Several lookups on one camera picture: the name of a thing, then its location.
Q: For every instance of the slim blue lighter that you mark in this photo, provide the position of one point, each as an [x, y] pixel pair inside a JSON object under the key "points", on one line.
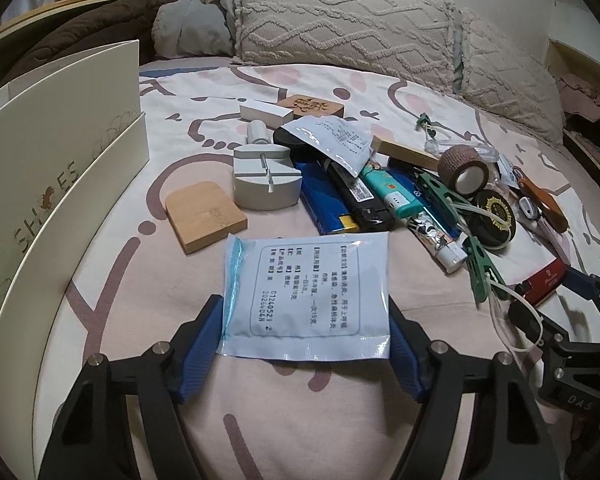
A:
{"points": [[414, 191]]}

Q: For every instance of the white printed sachet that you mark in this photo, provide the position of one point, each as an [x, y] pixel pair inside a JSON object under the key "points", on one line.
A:
{"points": [[335, 142]]}

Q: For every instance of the red pocket case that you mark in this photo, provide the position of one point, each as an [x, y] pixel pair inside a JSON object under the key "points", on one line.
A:
{"points": [[547, 277]]}

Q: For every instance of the pink printed bed sheet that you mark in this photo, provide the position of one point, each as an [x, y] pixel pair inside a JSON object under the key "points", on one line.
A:
{"points": [[155, 280]]}

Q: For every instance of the large beige knitted pillow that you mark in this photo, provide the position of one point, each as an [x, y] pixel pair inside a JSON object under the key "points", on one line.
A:
{"points": [[340, 25]]}

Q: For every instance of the pink clothes pile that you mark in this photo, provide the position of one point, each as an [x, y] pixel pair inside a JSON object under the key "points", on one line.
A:
{"points": [[585, 97]]}

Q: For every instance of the clear plastic packet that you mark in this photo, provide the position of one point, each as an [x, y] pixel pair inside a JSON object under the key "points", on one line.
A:
{"points": [[482, 152]]}

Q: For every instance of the engraved wooden block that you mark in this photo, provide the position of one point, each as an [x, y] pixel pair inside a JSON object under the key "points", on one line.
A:
{"points": [[312, 106]]}

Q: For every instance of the cream open shelf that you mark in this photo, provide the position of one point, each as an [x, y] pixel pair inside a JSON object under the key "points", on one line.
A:
{"points": [[560, 60]]}

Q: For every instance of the light blue printed sachet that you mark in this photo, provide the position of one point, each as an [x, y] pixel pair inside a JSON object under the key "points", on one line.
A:
{"points": [[300, 300]]}

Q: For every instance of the pink nail file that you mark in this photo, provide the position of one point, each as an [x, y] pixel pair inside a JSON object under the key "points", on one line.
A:
{"points": [[555, 242]]}

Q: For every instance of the white shoe box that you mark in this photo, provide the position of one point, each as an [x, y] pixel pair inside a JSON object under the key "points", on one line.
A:
{"points": [[40, 210]]}

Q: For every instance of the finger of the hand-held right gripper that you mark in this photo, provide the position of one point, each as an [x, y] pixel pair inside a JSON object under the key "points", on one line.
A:
{"points": [[530, 322], [582, 280]]}

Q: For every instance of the teal lighter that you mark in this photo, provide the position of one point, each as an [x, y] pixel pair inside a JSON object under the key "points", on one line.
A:
{"points": [[390, 192]]}

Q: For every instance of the grey cushion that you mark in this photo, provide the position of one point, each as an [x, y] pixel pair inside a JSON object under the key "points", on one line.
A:
{"points": [[195, 27]]}

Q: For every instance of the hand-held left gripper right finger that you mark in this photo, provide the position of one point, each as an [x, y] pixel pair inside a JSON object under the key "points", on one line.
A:
{"points": [[405, 355]]}

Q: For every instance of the black oval case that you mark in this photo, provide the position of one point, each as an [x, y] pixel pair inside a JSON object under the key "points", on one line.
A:
{"points": [[292, 145]]}

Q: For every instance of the black round tin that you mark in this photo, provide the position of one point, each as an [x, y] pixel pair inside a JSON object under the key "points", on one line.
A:
{"points": [[497, 237]]}

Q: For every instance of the small beige knitted pillow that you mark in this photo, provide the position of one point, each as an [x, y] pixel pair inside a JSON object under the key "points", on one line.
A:
{"points": [[510, 75]]}

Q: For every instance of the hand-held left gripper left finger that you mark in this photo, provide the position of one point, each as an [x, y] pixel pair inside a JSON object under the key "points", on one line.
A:
{"points": [[200, 355]]}

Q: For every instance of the rounded bamboo block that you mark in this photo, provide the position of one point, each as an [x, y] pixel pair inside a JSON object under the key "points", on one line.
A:
{"points": [[205, 217]]}

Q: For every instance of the dark blue lighter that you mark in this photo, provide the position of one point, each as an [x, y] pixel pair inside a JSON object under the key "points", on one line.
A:
{"points": [[322, 200]]}

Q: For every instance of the small green charm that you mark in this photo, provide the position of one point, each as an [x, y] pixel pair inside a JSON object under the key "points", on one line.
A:
{"points": [[422, 121]]}

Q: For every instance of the plain wooden bar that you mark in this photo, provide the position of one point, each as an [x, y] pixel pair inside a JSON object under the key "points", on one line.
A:
{"points": [[405, 152]]}

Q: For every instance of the brown bandage roll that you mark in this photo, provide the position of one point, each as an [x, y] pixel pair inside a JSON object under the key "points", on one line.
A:
{"points": [[457, 162]]}

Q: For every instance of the green clip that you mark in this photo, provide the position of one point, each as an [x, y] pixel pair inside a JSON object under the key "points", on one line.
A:
{"points": [[480, 270], [437, 192]]}

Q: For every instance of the small white rectangular box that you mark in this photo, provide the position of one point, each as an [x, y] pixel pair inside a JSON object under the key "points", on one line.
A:
{"points": [[265, 111]]}

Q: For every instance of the brown folded blanket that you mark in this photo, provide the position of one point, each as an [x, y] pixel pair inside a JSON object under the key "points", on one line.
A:
{"points": [[80, 25]]}

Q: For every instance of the small silver packet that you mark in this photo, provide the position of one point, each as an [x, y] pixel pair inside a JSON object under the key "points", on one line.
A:
{"points": [[506, 167]]}

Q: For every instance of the patterned cream tube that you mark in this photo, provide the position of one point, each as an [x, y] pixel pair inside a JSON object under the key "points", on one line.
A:
{"points": [[435, 240]]}

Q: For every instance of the black lighter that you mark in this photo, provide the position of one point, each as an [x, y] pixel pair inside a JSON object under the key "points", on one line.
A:
{"points": [[362, 200]]}

